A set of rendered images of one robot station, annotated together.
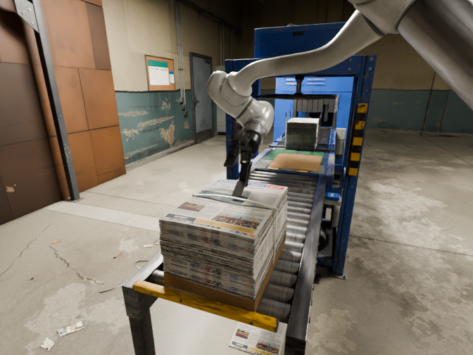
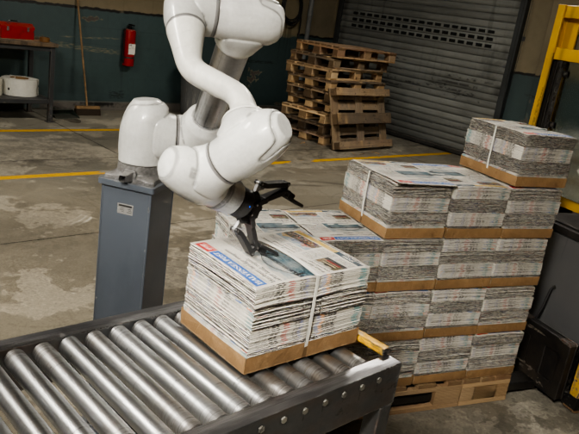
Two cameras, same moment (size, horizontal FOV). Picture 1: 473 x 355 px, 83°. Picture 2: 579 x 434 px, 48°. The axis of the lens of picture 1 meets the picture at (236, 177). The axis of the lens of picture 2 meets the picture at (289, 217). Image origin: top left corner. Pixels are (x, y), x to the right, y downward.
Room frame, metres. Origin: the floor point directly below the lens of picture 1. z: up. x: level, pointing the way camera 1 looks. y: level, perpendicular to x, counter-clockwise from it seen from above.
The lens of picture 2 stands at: (2.20, 0.69, 1.61)
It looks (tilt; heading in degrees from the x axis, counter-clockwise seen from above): 17 degrees down; 205
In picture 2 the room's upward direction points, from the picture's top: 9 degrees clockwise
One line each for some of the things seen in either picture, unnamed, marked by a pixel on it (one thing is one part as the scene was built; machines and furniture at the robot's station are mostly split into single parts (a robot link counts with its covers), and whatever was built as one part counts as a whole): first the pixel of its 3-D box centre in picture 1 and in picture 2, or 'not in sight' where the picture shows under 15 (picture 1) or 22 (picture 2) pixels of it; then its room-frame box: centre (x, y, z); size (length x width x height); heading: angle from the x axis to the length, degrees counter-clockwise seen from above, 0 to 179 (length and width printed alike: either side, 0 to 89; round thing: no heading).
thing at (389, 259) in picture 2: not in sight; (345, 313); (-0.30, -0.15, 0.42); 1.17 x 0.39 x 0.83; 141
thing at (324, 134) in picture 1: (307, 140); not in sight; (3.22, -0.86, 0.75); 1.53 x 0.64 x 0.10; 160
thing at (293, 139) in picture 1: (303, 132); not in sight; (2.69, -0.67, 0.93); 0.38 x 0.30 x 0.26; 160
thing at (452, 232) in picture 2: not in sight; (447, 218); (-0.64, 0.12, 0.86); 0.38 x 0.29 x 0.04; 51
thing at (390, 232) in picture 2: not in sight; (389, 217); (-0.40, -0.07, 0.86); 0.38 x 0.29 x 0.04; 52
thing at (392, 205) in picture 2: not in sight; (394, 198); (-0.40, -0.07, 0.95); 0.38 x 0.29 x 0.23; 52
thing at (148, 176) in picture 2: not in sight; (137, 170); (0.45, -0.73, 1.03); 0.22 x 0.18 x 0.06; 13
